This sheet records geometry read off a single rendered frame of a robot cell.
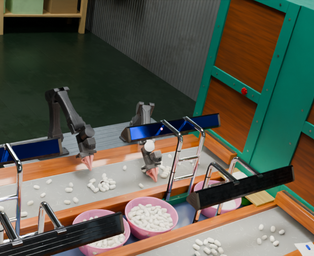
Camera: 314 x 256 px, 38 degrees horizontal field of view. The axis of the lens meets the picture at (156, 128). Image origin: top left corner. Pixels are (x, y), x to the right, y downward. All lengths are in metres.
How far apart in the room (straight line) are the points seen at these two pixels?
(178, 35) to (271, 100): 3.24
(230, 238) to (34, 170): 1.07
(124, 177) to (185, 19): 3.33
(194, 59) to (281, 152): 3.10
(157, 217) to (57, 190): 0.53
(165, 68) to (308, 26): 3.70
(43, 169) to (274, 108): 1.29
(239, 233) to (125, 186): 0.65
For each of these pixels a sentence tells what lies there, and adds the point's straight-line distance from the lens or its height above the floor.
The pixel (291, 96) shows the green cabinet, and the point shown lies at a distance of 2.47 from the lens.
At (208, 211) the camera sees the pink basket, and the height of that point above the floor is 0.72.
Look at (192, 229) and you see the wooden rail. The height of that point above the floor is 0.76.
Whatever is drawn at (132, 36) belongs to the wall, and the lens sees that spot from 6.45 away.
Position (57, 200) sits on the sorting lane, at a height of 0.74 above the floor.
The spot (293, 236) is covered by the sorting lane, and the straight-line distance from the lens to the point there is 2.48.
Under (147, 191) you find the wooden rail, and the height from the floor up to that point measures 0.77.
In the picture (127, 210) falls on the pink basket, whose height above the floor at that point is 0.75.
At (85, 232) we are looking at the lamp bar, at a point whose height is 1.09.
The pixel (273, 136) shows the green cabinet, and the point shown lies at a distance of 2.58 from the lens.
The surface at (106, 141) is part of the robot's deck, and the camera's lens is 2.97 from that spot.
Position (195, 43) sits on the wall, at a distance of 5.45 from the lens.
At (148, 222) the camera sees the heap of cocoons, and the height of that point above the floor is 0.73.
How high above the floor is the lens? 2.17
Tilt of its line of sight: 27 degrees down
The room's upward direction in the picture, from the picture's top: 12 degrees clockwise
